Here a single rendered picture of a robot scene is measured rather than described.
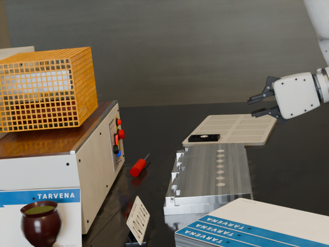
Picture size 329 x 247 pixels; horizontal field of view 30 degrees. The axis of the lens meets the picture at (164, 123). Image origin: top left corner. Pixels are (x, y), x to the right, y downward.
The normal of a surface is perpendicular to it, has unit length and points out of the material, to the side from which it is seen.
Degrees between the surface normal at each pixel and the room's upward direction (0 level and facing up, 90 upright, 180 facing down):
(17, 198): 69
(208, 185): 0
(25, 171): 90
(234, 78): 90
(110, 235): 0
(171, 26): 90
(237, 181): 0
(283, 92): 88
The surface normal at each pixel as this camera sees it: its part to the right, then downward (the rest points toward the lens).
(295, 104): -0.09, 0.23
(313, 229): -0.10, -0.97
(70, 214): -0.18, -0.13
